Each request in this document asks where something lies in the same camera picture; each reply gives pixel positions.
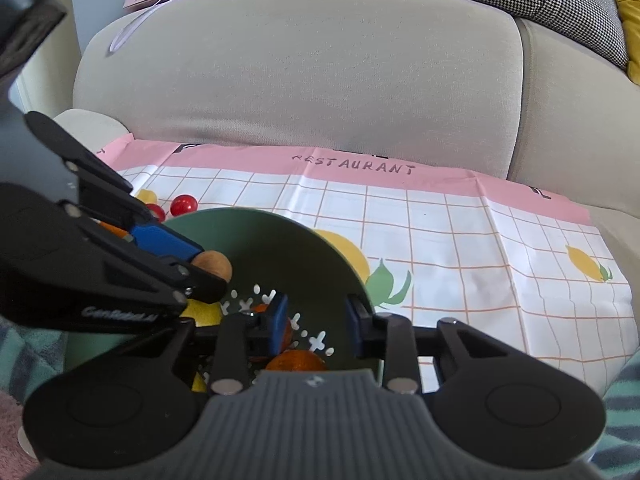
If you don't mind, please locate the beige sofa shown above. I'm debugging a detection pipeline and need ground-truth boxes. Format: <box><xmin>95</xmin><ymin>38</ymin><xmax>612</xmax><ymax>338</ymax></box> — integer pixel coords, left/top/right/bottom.
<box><xmin>50</xmin><ymin>0</ymin><xmax>640</xmax><ymax>271</ymax></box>

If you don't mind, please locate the yellow cushion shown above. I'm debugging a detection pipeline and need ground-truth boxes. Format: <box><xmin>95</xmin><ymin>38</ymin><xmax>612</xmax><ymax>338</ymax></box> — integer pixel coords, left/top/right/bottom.
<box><xmin>607</xmin><ymin>0</ymin><xmax>640</xmax><ymax>86</ymax></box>

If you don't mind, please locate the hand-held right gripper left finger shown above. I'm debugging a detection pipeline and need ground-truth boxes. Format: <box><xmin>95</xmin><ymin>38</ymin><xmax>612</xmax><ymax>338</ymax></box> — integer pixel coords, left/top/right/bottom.
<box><xmin>150</xmin><ymin>294</ymin><xmax>290</xmax><ymax>393</ymax></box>

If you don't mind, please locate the pink checked printed cloth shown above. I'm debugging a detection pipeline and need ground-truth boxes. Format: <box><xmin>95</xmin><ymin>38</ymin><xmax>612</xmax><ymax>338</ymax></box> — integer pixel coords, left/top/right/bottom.
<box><xmin>92</xmin><ymin>135</ymin><xmax>631</xmax><ymax>396</ymax></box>

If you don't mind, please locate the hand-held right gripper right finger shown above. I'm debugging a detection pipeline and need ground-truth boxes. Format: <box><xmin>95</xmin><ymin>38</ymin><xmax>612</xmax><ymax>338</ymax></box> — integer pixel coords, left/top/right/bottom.
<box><xmin>346</xmin><ymin>296</ymin><xmax>508</xmax><ymax>395</ymax></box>

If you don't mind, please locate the small brown kiwi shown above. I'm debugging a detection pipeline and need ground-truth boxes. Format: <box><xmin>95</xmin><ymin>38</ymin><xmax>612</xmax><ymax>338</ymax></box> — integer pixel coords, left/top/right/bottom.
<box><xmin>192</xmin><ymin>251</ymin><xmax>234</xmax><ymax>283</ymax></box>

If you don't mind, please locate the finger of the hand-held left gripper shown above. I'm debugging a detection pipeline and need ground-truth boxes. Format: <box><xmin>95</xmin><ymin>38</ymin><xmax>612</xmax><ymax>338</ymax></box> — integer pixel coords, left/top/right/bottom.
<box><xmin>25</xmin><ymin>111</ymin><xmax>204</xmax><ymax>263</ymax></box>
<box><xmin>95</xmin><ymin>232</ymin><xmax>229</xmax><ymax>304</ymax></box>

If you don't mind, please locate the lilac ribbon strap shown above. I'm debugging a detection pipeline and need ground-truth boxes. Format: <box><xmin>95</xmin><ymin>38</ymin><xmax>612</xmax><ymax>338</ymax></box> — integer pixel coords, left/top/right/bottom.
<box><xmin>107</xmin><ymin>0</ymin><xmax>173</xmax><ymax>56</ymax></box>

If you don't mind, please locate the yellow green pear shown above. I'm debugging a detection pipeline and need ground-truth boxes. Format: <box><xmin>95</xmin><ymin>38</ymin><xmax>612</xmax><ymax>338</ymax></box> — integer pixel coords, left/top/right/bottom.
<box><xmin>180</xmin><ymin>300</ymin><xmax>223</xmax><ymax>393</ymax></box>

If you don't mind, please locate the pink fluffy cloth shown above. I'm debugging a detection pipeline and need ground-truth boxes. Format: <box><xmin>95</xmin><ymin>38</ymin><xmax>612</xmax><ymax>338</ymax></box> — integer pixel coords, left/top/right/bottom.
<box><xmin>0</xmin><ymin>392</ymin><xmax>38</xmax><ymax>461</ymax></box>

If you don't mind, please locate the green plastic colander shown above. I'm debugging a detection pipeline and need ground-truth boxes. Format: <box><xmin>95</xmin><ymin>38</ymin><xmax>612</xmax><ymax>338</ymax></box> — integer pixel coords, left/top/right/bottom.
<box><xmin>67</xmin><ymin>207</ymin><xmax>383</xmax><ymax>396</ymax></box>

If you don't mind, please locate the teal striped towel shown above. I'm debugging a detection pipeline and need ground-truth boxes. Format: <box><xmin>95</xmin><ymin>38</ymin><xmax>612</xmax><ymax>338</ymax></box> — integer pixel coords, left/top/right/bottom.
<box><xmin>0</xmin><ymin>315</ymin><xmax>640</xmax><ymax>480</ymax></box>

